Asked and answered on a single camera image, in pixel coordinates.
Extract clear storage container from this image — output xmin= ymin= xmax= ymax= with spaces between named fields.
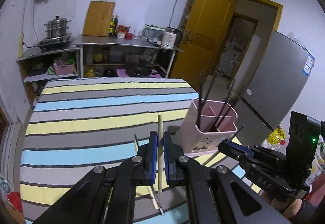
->
xmin=142 ymin=24 xmax=165 ymax=43

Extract grey refrigerator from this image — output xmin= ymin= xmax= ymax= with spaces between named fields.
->
xmin=235 ymin=31 xmax=315 ymax=145

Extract striped tablecloth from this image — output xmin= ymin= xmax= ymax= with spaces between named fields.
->
xmin=19 ymin=76 xmax=262 ymax=224

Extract pink plastic utensil holder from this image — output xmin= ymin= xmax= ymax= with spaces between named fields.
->
xmin=176 ymin=99 xmax=238 ymax=156

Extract black chopstick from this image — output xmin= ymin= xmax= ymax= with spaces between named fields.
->
xmin=198 ymin=71 xmax=217 ymax=128
xmin=133 ymin=133 xmax=165 ymax=215
xmin=215 ymin=85 xmax=246 ymax=129
xmin=210 ymin=79 xmax=236 ymax=131
xmin=196 ymin=78 xmax=204 ymax=129
xmin=228 ymin=125 xmax=245 ymax=142

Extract metal kitchen shelf table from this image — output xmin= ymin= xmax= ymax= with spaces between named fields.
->
xmin=73 ymin=35 xmax=181 ymax=78

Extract dark oil bottle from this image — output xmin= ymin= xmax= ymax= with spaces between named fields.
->
xmin=113 ymin=15 xmax=118 ymax=37

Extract red lidded jar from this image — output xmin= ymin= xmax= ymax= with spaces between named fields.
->
xmin=116 ymin=25 xmax=126 ymax=39

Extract black induction cooker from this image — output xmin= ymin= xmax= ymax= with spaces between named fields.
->
xmin=36 ymin=33 xmax=72 ymax=50

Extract black chopstick beside wooden pair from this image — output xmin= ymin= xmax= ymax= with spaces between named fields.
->
xmin=133 ymin=133 xmax=165 ymax=215

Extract pink storage basket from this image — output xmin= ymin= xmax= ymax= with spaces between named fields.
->
xmin=53 ymin=63 xmax=75 ymax=76

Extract white electric kettle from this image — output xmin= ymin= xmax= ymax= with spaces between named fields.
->
xmin=161 ymin=27 xmax=183 ymax=49

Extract stainless steel steamer pot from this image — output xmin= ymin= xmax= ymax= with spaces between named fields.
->
xmin=44 ymin=16 xmax=70 ymax=39

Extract yellow wooden door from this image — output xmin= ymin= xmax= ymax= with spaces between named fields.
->
xmin=170 ymin=0 xmax=237 ymax=90

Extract black chopstick on table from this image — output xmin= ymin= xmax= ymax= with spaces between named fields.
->
xmin=228 ymin=125 xmax=245 ymax=142

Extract low wooden side shelf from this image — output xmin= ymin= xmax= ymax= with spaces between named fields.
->
xmin=16 ymin=45 xmax=80 ymax=105

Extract wooden cutting board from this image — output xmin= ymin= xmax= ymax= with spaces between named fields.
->
xmin=83 ymin=0 xmax=116 ymax=37

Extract person's right hand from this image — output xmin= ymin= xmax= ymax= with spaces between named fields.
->
xmin=260 ymin=191 xmax=302 ymax=219

